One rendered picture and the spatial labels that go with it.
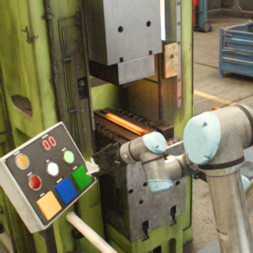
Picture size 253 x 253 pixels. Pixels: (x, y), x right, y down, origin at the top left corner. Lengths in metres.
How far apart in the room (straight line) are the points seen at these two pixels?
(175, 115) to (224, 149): 1.28
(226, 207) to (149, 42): 0.99
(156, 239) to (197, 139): 1.30
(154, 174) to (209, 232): 1.62
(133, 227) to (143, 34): 0.93
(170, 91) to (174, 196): 0.55
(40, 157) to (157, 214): 0.84
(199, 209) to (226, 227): 2.07
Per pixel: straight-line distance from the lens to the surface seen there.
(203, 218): 3.02
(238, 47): 5.80
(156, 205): 2.08
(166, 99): 2.15
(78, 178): 1.57
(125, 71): 1.76
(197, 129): 0.97
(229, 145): 0.98
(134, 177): 1.90
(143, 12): 1.77
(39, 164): 1.48
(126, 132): 1.96
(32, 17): 1.66
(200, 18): 9.20
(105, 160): 1.43
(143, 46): 1.79
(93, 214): 2.13
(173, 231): 2.28
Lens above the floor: 1.82
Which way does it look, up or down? 24 degrees down
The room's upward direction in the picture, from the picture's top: 4 degrees counter-clockwise
